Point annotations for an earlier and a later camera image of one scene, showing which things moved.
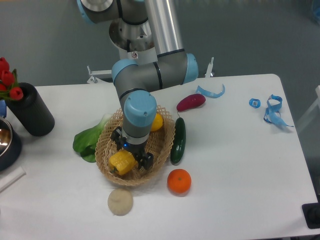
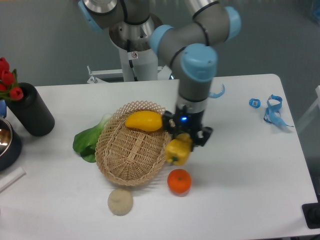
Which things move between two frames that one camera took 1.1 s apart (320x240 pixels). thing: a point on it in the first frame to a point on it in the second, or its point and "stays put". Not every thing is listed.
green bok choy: [85, 142] stays put
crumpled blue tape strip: [272, 115] stays put
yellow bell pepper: [122, 162] to [178, 150]
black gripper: [144, 160] to [186, 121]
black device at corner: [311, 212] stays put
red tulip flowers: [9, 86] stays put
